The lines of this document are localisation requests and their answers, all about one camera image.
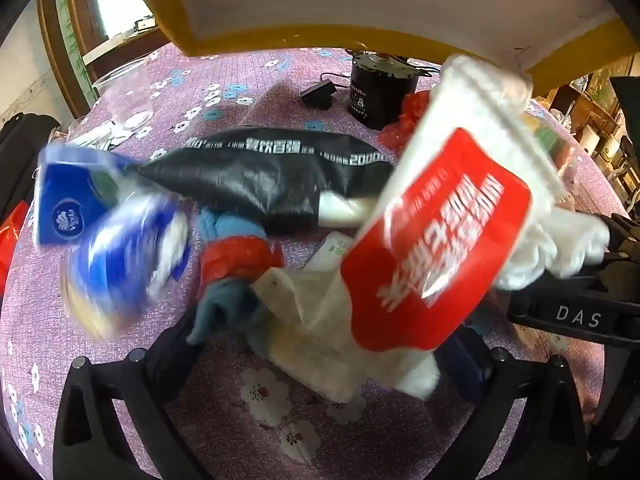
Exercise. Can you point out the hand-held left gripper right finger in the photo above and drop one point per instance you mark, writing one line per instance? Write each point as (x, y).
(472, 365)

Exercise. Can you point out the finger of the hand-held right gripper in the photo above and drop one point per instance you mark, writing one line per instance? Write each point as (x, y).
(622, 245)

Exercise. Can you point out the blue tissue pack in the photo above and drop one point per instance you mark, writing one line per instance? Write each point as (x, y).
(65, 195)

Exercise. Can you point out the blue white soft packet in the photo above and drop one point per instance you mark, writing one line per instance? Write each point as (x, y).
(125, 260)

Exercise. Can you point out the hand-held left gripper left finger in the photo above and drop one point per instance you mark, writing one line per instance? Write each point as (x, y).
(170, 365)

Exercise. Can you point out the yellow cardboard box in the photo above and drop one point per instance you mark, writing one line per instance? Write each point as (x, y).
(350, 0)

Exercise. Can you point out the clear plastic container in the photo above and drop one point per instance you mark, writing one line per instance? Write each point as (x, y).
(125, 90)

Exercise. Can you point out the white crumpled wrappers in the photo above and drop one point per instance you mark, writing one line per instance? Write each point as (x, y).
(102, 137)

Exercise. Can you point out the blue towel red bag bundle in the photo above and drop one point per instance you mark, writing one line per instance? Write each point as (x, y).
(235, 260)

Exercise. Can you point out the black jacket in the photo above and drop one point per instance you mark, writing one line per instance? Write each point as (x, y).
(25, 160)

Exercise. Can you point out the black printed plastic bag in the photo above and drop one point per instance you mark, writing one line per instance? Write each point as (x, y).
(260, 180)

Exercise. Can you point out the white fluffy towel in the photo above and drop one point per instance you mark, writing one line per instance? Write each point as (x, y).
(440, 240)

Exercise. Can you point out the large red plastic bag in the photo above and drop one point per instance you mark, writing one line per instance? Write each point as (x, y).
(11, 245)

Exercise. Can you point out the black cylindrical motor device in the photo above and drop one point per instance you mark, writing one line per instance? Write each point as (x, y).
(377, 90)

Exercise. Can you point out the purple floral tablecloth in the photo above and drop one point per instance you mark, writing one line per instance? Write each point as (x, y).
(260, 105)

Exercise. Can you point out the black power adapter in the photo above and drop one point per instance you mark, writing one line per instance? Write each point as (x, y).
(318, 94)

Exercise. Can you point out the white cloth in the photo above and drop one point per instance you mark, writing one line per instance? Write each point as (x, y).
(310, 330)

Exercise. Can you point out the wooden framed glass partition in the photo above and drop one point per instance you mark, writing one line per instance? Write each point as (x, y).
(85, 30)

